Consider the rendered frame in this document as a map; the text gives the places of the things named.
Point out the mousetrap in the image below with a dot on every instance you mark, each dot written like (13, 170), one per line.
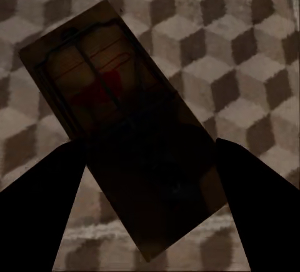
(152, 158)

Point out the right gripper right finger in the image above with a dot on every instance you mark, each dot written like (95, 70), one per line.
(265, 207)

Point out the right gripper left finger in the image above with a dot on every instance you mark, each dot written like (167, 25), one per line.
(34, 210)

